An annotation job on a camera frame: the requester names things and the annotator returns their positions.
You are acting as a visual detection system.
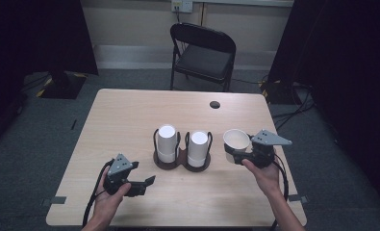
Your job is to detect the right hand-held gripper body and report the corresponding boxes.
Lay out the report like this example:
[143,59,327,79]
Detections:
[250,129,293,169]

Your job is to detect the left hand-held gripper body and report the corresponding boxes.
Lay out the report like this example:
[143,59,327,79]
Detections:
[102,153,139,196]

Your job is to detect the white paper cup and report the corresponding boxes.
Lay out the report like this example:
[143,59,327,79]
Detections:
[222,128,251,164]

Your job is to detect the stack of white cups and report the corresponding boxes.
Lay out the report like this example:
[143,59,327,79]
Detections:
[156,124,179,164]
[187,130,210,167]

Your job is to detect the black wire cup holder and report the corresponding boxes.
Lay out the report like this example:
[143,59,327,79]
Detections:
[152,127,214,173]

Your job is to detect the person's right hand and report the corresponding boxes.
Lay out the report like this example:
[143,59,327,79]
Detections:
[241,158,282,197]

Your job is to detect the person's left hand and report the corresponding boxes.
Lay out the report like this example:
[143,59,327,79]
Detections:
[92,167,133,220]

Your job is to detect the black stand base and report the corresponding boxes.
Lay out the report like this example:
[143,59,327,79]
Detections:
[260,80,302,106]
[36,70,88,100]

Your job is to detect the grey tape strip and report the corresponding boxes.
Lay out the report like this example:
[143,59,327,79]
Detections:
[41,195,67,207]
[288,193,309,204]

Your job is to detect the black folding chair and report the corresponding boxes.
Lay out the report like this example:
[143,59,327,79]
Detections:
[169,22,238,93]

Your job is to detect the dark curtain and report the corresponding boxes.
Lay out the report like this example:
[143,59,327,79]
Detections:
[0,0,99,152]
[267,0,380,222]

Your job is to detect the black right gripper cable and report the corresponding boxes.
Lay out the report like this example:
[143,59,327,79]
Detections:
[268,153,291,231]

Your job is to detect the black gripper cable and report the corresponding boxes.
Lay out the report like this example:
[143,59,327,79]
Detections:
[81,158,114,229]
[268,153,291,231]

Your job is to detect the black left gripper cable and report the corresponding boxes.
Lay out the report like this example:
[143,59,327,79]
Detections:
[81,158,114,229]

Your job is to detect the black floor cables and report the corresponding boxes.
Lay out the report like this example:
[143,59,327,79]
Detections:
[270,82,317,130]

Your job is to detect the black wall socket cable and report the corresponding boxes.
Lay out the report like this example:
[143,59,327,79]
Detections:
[174,4,183,25]

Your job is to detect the white wall socket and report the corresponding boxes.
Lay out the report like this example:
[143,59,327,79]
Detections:
[171,0,194,13]

